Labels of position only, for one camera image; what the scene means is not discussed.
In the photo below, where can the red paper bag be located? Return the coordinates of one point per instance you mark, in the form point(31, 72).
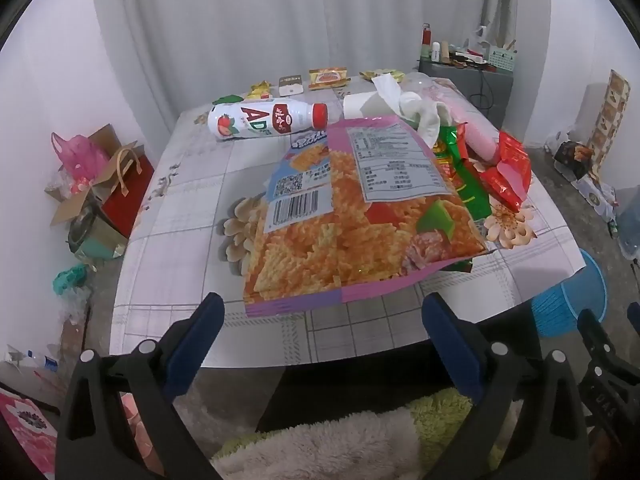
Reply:
point(127, 200)

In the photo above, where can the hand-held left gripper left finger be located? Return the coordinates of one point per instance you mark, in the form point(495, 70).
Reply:
point(195, 345)

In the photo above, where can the green desk calendar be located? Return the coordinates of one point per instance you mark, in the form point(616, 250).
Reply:
point(501, 57)

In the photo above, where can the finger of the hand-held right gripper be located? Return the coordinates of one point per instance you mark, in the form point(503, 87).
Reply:
point(595, 332)
point(634, 317)

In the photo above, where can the small white bottle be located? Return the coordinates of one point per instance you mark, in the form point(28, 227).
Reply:
point(439, 53)

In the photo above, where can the blue water jug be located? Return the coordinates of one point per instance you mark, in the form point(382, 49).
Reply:
point(631, 225)

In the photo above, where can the grey cabinet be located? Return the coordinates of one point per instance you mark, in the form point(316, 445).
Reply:
point(500, 90)

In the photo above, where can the white curtain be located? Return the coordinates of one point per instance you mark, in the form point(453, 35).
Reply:
point(275, 20)

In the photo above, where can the pink plastic packet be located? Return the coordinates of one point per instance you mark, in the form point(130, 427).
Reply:
point(477, 135)

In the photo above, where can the pink plastic bag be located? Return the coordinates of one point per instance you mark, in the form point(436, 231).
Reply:
point(80, 152)

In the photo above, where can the white bottle with red cap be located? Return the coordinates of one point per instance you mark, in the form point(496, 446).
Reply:
point(250, 120)

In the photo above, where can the orange snack packet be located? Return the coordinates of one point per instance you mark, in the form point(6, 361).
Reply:
point(327, 78)

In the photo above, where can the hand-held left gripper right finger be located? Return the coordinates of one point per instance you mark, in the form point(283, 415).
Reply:
point(450, 345)

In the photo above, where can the teal toy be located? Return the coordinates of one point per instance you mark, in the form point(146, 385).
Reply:
point(70, 280)

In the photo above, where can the white printed box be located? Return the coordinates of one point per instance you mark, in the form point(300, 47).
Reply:
point(595, 195)

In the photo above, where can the large pink orange chip bag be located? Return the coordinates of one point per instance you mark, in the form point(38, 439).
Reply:
point(325, 240)

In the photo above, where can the pink printed sheet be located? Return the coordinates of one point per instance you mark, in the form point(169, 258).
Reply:
point(27, 425)

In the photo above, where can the cardboard box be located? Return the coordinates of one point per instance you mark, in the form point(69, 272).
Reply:
point(107, 140)

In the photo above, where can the small beige box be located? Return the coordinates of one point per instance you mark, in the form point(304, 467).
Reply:
point(290, 87)

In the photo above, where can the white plastic bag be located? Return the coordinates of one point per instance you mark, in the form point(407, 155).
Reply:
point(557, 140)

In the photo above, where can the green snack packet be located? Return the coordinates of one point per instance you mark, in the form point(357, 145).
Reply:
point(472, 195)

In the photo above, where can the black printed box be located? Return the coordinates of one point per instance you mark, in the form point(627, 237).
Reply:
point(572, 155)

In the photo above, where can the blue mesh bin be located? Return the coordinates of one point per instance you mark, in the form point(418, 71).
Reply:
point(575, 305)

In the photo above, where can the green gold box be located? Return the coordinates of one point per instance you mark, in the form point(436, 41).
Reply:
point(100, 240)

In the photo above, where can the small yellow snack packet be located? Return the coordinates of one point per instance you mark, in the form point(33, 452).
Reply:
point(259, 91)

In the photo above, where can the red snack packet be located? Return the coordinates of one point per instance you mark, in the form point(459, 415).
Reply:
point(505, 180)

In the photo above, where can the fluffy white green rug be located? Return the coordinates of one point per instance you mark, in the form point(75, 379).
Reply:
point(325, 440)

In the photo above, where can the small green packet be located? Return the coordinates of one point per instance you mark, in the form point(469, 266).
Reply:
point(230, 99)

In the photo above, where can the tall patterned box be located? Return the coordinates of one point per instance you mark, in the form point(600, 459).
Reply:
point(612, 110)

